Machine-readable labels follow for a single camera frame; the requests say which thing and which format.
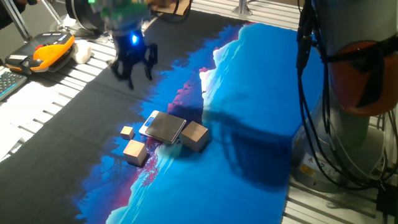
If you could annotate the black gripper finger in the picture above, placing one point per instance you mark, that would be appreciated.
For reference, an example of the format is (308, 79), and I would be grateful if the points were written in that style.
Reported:
(122, 71)
(149, 70)

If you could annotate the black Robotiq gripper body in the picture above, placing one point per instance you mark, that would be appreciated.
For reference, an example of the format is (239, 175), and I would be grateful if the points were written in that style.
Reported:
(130, 46)

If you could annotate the medium wooden block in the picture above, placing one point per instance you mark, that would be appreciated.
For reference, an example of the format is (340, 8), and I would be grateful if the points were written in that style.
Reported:
(135, 152)

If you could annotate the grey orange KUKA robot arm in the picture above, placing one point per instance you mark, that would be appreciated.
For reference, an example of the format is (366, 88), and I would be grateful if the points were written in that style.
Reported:
(351, 133)

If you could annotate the dark sleeved forearm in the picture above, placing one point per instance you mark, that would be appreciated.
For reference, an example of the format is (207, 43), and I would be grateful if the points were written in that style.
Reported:
(11, 12)

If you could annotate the silver digital scale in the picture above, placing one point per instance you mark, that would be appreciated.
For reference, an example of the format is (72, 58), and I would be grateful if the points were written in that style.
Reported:
(164, 127)

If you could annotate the small wooden block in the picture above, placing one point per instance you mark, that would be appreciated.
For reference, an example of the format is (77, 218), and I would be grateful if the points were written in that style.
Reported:
(127, 132)

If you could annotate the large wooden block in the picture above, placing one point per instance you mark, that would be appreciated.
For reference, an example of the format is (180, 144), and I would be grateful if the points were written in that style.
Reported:
(194, 136)

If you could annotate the white crumpled lump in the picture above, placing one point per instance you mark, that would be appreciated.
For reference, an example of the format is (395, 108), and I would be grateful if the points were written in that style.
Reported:
(82, 51)

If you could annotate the black filament spool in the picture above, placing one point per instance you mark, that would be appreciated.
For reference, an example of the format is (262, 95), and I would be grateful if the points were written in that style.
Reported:
(81, 12)

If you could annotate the orange black teach pendant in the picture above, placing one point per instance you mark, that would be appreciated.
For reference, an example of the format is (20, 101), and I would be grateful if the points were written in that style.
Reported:
(46, 51)

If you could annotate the blue black printed cloth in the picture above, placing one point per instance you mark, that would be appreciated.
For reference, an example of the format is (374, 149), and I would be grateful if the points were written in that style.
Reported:
(248, 77)

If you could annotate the black computer keyboard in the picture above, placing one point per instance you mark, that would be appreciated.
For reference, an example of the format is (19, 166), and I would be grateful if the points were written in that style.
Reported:
(9, 82)

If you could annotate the slanted aluminium pole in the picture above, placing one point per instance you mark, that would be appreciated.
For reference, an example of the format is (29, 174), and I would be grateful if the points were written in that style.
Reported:
(17, 20)

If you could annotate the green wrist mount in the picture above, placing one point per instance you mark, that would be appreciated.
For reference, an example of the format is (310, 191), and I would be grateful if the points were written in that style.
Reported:
(124, 14)

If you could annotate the aluminium post with foot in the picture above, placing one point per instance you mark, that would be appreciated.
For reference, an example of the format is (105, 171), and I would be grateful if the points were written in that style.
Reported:
(241, 7)

